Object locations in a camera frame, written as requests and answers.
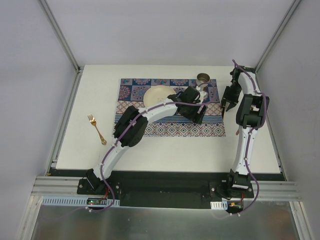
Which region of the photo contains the metal cup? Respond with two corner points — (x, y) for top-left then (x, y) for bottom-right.
(195, 73), (211, 91)

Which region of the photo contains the cream plate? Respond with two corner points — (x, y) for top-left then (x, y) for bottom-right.
(143, 85), (176, 107)

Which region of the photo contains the patterned cloth placemat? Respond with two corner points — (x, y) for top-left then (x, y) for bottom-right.
(114, 78), (226, 137)

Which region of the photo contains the gold knife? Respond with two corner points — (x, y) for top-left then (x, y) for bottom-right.
(221, 106), (225, 119)

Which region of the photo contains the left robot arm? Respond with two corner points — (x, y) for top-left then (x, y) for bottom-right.
(82, 86), (208, 195)

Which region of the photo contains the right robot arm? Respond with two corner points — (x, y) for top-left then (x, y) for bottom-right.
(221, 63), (270, 198)

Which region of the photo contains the gold fork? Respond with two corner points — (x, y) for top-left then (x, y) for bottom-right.
(87, 114), (107, 146)

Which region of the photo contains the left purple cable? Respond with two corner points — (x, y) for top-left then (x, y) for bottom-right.
(84, 79), (217, 213)

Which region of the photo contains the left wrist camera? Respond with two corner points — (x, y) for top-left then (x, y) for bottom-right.
(195, 86), (207, 103)

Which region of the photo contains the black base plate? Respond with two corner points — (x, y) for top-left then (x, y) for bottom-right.
(77, 170), (254, 209)

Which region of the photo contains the right aluminium frame post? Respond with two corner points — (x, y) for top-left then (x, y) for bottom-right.
(254, 0), (303, 74)

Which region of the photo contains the aluminium frame post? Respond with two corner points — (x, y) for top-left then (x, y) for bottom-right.
(254, 0), (303, 74)
(37, 0), (81, 73)

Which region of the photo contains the left aluminium frame post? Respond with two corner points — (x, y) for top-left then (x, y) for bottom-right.
(37, 0), (81, 73)

